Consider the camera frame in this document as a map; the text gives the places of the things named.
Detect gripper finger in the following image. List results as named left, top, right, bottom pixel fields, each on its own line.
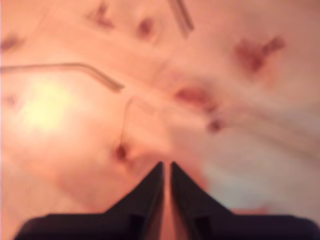
left=169, top=161, right=233, bottom=240
left=103, top=161, right=165, bottom=240

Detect black thin-framed eyeglasses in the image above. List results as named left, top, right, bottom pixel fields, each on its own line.
left=0, top=0, right=196, bottom=156

